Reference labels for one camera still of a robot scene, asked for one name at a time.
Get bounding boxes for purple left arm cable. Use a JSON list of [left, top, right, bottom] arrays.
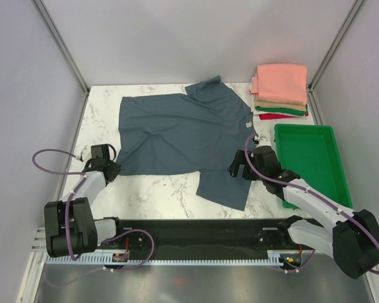
[[32, 148, 89, 261]]

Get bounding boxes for folded red t-shirt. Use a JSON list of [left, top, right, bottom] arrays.
[[258, 112, 309, 121]]

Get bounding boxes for folded beige t-shirt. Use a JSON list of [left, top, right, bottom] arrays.
[[254, 97, 308, 110]]

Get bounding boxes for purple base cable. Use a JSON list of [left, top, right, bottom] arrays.
[[279, 244, 315, 274], [44, 229, 155, 288]]

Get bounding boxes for folded salmon pink t-shirt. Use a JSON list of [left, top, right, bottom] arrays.
[[250, 63, 308, 105]]

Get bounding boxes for green plastic tray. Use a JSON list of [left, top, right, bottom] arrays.
[[274, 124, 352, 208]]

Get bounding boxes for aluminium frame post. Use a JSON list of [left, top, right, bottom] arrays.
[[30, 0, 90, 96], [308, 0, 366, 93]]

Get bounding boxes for blue-grey t-shirt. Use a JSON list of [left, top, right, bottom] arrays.
[[116, 76, 255, 211]]

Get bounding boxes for left aluminium frame post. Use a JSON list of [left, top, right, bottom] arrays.
[[30, 0, 90, 96]]

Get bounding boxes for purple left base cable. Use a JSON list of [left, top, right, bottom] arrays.
[[44, 229, 155, 288]]

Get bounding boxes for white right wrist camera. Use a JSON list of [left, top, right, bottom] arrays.
[[252, 134, 275, 149]]

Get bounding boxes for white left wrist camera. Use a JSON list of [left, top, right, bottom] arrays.
[[75, 145, 91, 162]]

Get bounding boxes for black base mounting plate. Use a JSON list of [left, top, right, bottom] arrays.
[[94, 217, 315, 253]]

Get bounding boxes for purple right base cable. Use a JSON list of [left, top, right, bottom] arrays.
[[279, 244, 315, 274]]

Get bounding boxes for white slotted cable duct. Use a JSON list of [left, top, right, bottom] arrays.
[[45, 250, 283, 266]]

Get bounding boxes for folded green t-shirt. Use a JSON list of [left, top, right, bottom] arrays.
[[255, 106, 308, 117]]

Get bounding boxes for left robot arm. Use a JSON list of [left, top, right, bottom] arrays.
[[44, 144, 126, 260]]

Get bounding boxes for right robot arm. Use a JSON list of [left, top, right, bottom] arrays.
[[228, 146, 379, 279]]

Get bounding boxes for right aluminium frame post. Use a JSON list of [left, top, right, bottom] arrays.
[[308, 0, 366, 93]]

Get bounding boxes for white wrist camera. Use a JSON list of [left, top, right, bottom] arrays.
[[75, 145, 91, 162], [252, 134, 275, 149]]

